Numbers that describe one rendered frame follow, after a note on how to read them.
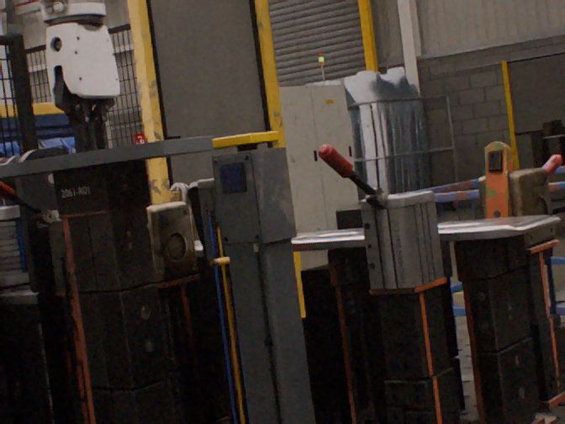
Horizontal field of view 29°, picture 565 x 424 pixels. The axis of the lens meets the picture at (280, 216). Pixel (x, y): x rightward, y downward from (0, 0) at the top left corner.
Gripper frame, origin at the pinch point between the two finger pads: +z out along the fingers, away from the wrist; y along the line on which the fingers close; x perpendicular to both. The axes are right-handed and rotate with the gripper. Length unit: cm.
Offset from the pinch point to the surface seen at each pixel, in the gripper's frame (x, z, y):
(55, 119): 216, -23, 272
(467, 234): -45, 19, 17
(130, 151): -11.6, 2.7, -8.1
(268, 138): -28.6, 3.2, -3.5
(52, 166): 2.7, 3.3, -5.5
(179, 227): 0.3, 14.4, 19.9
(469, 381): -29, 48, 61
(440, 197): 27, 25, 225
